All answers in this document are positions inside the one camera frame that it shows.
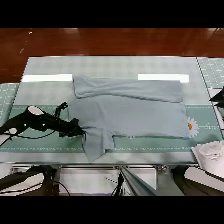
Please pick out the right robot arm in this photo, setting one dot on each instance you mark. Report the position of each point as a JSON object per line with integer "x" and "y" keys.
{"x": 200, "y": 181}

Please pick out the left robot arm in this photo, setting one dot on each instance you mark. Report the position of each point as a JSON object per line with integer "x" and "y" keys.
{"x": 23, "y": 121}

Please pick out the light blue T-shirt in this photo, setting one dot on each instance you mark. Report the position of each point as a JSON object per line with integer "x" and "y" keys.
{"x": 133, "y": 113}

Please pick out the silver frame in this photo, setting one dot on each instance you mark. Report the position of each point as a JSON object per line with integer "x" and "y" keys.
{"x": 140, "y": 186}

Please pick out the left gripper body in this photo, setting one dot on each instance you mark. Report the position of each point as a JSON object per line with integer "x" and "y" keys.
{"x": 70, "y": 128}

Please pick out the white garment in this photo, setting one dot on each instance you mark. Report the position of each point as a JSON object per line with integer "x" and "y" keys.
{"x": 210, "y": 155}

